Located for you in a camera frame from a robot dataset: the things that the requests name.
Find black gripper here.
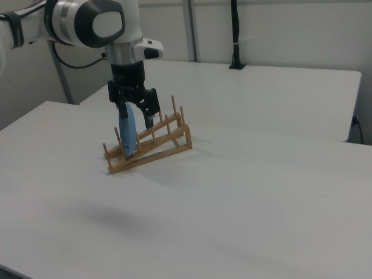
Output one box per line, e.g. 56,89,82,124
107,60,161,130

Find blue round plate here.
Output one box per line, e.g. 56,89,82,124
118,101,138,159

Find wooden plate rack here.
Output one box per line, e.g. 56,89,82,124
102,95,194,176

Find black pole with base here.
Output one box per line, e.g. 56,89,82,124
228,0,248,71

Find grey metal frame post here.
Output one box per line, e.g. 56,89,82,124
182,0,202,63
47,40,74,105

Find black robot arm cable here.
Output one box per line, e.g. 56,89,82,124
51,41,107,69

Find black cable at table edge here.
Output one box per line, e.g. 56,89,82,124
351,116,364,145

